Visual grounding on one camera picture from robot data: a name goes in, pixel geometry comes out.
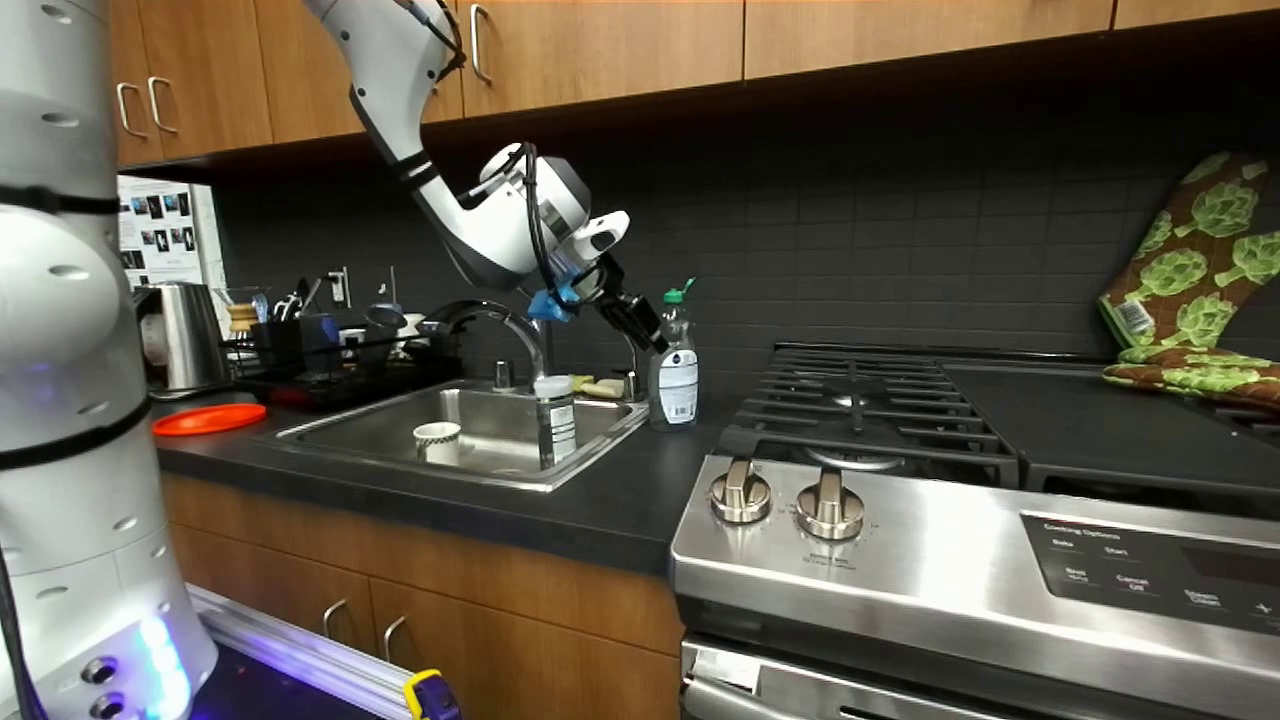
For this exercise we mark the clear bottle in sink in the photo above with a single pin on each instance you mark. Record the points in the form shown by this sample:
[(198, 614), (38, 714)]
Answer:
[(557, 418)]

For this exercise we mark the gas stove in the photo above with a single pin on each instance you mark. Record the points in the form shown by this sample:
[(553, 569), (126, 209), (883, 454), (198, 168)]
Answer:
[(978, 539)]

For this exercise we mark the clear soap dispenser bottle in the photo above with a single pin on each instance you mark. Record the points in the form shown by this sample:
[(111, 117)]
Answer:
[(676, 372)]

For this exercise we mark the orange plastic plate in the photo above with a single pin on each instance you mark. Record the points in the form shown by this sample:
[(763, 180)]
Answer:
[(211, 420)]

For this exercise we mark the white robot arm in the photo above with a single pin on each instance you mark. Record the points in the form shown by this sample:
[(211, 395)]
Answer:
[(526, 221)]

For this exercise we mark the green patterned oven mitt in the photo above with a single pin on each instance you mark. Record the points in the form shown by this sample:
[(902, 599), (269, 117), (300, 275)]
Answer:
[(1195, 271)]

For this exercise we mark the white cup in sink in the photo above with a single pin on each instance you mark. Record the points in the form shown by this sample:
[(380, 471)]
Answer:
[(433, 432)]

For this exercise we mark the yellow sponge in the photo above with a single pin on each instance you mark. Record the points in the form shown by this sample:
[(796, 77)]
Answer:
[(602, 388)]

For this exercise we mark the stainless steel sink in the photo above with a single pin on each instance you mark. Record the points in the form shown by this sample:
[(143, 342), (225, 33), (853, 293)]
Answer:
[(498, 432)]

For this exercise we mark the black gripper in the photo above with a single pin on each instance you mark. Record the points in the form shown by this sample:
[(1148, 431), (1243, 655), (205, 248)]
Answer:
[(624, 312)]

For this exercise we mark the chrome sink faucet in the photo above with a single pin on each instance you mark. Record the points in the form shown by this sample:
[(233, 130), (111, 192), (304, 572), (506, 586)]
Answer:
[(506, 328)]

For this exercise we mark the black dish rack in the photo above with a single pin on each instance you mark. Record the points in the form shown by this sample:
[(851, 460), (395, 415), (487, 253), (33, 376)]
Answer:
[(321, 366)]

